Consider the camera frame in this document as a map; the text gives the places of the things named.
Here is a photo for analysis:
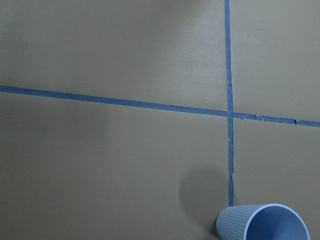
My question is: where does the blue ribbed plastic cup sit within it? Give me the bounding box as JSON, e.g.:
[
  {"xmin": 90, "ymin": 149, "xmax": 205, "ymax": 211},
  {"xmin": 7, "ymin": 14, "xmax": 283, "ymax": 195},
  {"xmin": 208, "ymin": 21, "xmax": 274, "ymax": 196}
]
[{"xmin": 216, "ymin": 203, "xmax": 310, "ymax": 240}]

